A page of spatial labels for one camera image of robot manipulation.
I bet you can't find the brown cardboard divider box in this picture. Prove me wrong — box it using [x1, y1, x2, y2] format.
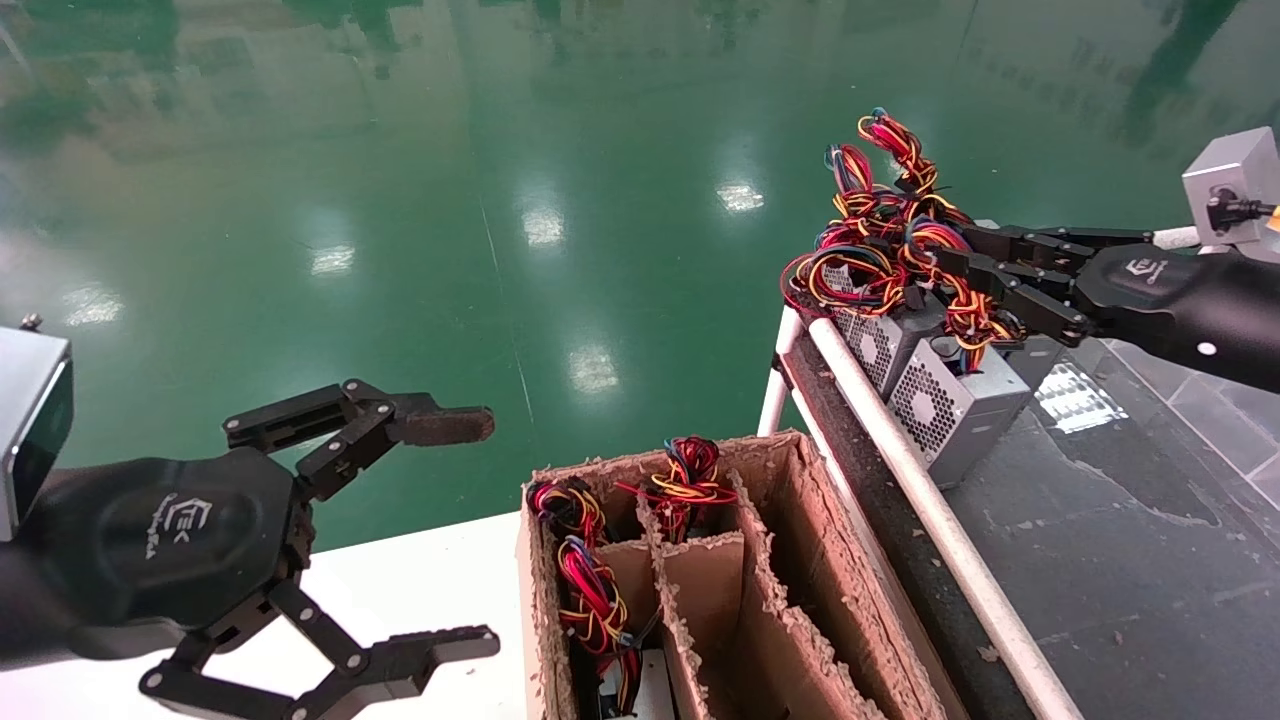
[517, 430, 971, 720]

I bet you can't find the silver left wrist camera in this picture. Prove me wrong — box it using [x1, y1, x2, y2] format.
[0, 313, 74, 541]

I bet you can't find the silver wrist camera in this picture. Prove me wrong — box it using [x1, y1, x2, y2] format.
[0, 313, 74, 541]
[1182, 127, 1280, 246]

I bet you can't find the black camera cable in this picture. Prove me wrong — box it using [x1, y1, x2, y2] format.
[1207, 188, 1280, 229]

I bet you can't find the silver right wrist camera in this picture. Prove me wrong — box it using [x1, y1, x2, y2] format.
[1182, 127, 1280, 246]

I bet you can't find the short white pipe leg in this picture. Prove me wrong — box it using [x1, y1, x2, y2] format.
[757, 305, 806, 438]

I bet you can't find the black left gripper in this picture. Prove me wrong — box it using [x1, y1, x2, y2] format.
[20, 380, 501, 720]

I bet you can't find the long white pipe rail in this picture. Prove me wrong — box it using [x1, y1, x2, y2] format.
[805, 315, 1086, 720]

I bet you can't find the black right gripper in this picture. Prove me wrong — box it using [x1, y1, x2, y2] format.
[933, 222, 1280, 394]

